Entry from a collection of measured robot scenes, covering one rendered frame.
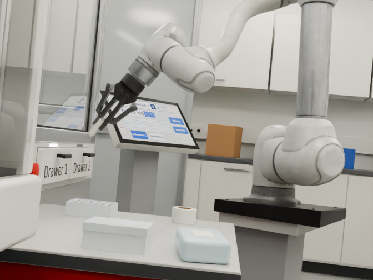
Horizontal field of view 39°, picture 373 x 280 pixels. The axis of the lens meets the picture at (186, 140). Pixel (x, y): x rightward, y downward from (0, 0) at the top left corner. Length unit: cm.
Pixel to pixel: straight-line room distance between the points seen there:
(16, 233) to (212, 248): 37
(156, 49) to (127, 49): 181
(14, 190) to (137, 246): 32
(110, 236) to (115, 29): 257
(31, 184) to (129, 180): 176
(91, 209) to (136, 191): 119
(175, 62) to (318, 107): 48
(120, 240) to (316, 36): 100
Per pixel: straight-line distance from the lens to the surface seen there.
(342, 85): 498
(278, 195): 185
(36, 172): 143
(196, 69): 154
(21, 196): 84
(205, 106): 532
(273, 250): 183
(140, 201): 265
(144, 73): 167
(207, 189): 460
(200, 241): 101
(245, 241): 187
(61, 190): 191
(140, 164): 262
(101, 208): 144
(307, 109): 172
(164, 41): 166
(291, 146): 171
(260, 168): 186
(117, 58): 347
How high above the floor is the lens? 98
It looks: level
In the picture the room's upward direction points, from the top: 5 degrees clockwise
